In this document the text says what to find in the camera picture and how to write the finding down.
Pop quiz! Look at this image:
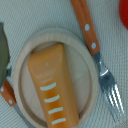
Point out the round wooden plate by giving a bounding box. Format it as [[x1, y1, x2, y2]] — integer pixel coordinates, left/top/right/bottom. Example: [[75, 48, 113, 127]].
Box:
[[13, 28, 98, 128]]

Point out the toy bread loaf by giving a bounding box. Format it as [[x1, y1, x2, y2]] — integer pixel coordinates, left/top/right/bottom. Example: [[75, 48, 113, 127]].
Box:
[[28, 43, 79, 128]]

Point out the red toy pepper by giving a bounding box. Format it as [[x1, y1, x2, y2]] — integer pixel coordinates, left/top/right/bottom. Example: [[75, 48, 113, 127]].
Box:
[[119, 0, 128, 30]]

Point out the knife with orange handle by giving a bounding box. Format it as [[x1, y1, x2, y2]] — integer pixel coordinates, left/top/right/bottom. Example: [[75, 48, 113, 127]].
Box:
[[0, 81, 33, 128]]

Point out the fork with orange handle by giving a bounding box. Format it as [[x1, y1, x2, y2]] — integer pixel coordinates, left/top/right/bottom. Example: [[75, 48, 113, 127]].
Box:
[[70, 0, 125, 121]]

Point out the light blue cup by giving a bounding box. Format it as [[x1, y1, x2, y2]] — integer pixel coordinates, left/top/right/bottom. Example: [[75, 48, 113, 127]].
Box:
[[0, 22, 11, 88]]

